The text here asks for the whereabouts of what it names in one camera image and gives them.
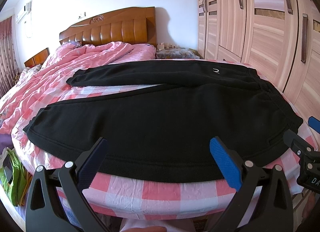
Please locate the brown wooden side cabinet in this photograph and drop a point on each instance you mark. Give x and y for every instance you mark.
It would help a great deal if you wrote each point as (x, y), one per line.
(37, 59)

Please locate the white wall air conditioner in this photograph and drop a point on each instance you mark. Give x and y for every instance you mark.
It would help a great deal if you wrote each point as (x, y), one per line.
(23, 12)

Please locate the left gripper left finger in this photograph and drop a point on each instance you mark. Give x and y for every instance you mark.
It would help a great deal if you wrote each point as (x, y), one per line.
(44, 208)

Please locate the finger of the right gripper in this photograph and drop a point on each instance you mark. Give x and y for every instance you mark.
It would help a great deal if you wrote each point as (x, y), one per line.
(314, 123)
(297, 144)

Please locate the dark red curtain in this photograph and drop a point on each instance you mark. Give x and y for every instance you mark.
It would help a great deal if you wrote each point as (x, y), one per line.
(8, 64)

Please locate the black sweatpants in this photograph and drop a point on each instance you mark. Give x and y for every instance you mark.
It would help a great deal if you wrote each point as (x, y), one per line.
(161, 131)

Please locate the green bag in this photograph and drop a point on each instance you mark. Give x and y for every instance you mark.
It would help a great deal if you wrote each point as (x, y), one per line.
(15, 180)

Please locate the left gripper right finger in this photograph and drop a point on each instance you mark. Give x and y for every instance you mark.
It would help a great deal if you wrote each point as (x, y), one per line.
(274, 208)

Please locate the pink quilt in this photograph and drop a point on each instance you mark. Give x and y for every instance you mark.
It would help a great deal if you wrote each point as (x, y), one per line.
(37, 89)

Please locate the brown wooden headboard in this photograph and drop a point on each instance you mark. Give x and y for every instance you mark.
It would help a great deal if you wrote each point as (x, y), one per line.
(133, 25)

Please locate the light wooden wardrobe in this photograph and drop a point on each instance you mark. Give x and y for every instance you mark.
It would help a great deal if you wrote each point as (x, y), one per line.
(279, 38)

